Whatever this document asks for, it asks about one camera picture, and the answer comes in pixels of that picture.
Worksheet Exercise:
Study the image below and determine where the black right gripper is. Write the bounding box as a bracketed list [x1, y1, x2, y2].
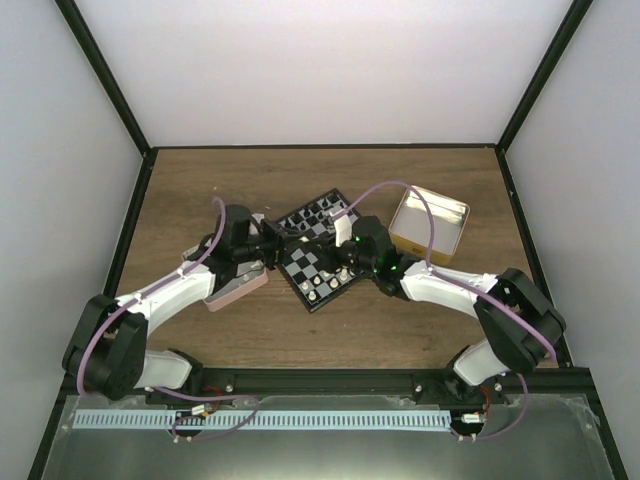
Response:
[306, 233, 377, 274]

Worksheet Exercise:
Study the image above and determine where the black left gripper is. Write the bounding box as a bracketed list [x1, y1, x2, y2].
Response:
[235, 219, 306, 271]

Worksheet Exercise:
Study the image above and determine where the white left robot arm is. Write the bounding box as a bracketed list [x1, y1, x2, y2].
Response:
[62, 204, 296, 404]

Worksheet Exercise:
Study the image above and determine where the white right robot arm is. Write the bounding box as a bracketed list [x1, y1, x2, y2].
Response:
[313, 216, 566, 403]

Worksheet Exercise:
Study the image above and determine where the black grey chess board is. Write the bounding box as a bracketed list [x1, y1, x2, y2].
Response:
[276, 188, 365, 313]

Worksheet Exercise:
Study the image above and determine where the pink tin with pieces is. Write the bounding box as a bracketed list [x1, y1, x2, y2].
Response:
[203, 260, 268, 312]

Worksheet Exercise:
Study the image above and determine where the black chess pieces row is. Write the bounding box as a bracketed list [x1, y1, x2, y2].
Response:
[279, 191, 346, 236]

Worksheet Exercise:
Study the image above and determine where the yellow empty tin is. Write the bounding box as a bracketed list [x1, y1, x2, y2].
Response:
[388, 186, 470, 265]

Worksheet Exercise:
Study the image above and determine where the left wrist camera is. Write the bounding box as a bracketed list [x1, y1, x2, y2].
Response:
[249, 213, 265, 236]

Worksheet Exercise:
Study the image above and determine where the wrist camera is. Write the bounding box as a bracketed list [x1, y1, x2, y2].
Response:
[331, 209, 352, 247]
[249, 213, 265, 236]

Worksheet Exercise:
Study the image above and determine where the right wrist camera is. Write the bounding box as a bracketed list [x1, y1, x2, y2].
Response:
[331, 209, 352, 247]

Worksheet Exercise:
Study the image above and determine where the light blue slotted cable duct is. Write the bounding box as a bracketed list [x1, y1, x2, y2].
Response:
[73, 409, 451, 432]

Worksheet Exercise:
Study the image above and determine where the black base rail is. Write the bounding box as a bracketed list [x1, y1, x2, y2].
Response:
[64, 367, 591, 406]

